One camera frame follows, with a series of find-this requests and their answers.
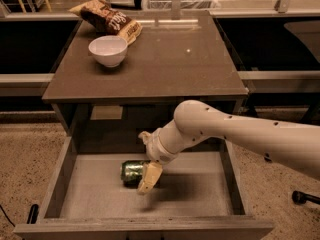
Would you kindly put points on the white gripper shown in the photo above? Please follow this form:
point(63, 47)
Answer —
point(156, 151)

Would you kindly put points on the green soda can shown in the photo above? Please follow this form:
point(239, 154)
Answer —
point(131, 172)

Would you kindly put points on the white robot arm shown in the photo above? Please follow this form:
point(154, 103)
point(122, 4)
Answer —
point(293, 145)

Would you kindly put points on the open grey top drawer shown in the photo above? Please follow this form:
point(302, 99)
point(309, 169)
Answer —
point(198, 197)

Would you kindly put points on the grey drawer cabinet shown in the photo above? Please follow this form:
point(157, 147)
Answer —
point(104, 110)

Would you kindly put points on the white ceramic bowl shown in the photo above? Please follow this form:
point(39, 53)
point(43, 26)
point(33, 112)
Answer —
point(109, 51)

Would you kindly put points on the brown chip bag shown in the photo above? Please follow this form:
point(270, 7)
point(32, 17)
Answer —
point(108, 20)

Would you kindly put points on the black chair caster leg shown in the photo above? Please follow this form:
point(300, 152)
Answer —
point(301, 198)

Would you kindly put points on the wire mesh basket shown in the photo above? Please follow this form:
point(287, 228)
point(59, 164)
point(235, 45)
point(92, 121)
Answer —
point(184, 4)

